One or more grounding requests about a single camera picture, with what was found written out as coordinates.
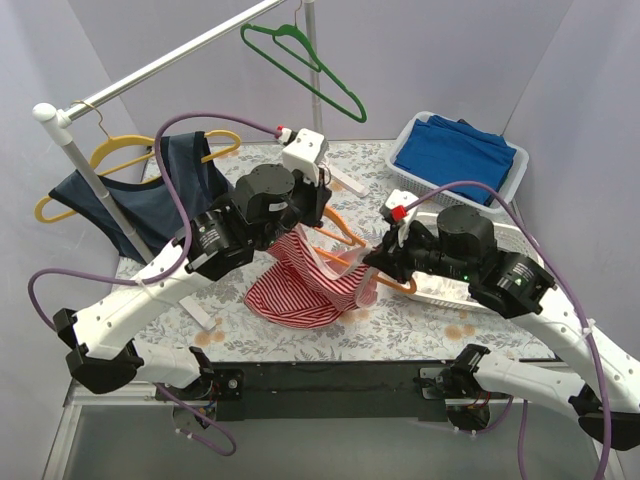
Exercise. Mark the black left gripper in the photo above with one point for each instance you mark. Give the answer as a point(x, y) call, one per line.
point(314, 201)

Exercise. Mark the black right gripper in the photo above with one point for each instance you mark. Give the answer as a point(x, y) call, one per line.
point(392, 253)

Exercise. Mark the orange plastic hanger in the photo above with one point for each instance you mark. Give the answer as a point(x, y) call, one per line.
point(352, 244)

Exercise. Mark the red white striped tank top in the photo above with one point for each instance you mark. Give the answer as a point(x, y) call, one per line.
point(303, 290)

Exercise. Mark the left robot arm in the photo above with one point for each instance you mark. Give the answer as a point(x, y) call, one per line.
point(264, 206)

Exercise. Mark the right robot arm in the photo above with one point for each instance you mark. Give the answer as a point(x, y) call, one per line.
point(602, 389)

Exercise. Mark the navy blue tank top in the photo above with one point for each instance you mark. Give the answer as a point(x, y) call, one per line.
point(149, 207)

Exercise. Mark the white laundry basket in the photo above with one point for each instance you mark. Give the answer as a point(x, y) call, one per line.
point(452, 294)

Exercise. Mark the floral patterned table mat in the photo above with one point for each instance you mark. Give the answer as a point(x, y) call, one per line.
point(395, 328)

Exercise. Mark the light blue storage basket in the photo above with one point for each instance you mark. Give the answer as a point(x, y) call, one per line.
point(460, 165)

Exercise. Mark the blue folded garment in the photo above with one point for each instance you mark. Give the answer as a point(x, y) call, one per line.
point(457, 157)

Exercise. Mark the white clothes rack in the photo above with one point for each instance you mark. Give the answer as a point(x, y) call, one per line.
point(75, 48)

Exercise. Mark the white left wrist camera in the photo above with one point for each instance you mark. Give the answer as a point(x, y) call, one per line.
point(303, 150)

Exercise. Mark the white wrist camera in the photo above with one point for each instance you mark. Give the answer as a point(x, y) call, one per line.
point(397, 211)
point(303, 150)

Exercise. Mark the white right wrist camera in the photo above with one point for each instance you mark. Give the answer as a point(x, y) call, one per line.
point(397, 211)

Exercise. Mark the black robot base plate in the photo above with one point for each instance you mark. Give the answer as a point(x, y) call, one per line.
point(335, 390)

